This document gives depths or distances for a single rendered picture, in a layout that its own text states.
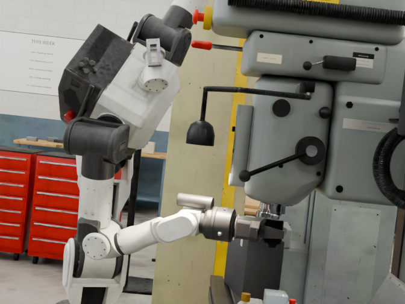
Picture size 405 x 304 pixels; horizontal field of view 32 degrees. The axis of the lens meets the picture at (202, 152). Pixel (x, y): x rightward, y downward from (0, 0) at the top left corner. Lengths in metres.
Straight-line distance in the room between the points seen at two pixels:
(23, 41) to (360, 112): 9.62
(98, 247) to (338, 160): 0.68
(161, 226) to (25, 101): 9.29
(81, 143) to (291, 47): 0.60
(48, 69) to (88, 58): 9.03
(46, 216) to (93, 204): 4.61
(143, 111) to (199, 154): 1.62
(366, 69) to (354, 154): 0.21
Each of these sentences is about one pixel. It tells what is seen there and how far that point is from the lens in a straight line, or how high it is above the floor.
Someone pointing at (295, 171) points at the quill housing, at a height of 1.40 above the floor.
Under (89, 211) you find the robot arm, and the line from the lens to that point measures 1.94.
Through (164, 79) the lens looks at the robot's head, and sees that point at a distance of 1.89.
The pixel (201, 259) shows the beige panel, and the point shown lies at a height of 0.79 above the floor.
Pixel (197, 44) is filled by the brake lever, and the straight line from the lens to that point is 1.92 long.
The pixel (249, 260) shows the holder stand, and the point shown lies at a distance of 2.18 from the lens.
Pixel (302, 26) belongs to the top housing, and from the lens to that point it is 1.73.
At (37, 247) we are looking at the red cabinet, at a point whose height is 0.16.
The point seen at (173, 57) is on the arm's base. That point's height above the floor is 1.67.
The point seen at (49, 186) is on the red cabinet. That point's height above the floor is 0.73.
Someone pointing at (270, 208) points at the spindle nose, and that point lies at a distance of 1.84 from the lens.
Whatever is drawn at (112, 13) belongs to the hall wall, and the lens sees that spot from 10.98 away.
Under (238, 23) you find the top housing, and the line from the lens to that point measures 1.72.
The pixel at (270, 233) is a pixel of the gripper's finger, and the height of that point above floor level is 1.23.
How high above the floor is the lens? 1.51
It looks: 3 degrees down
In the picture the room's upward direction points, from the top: 6 degrees clockwise
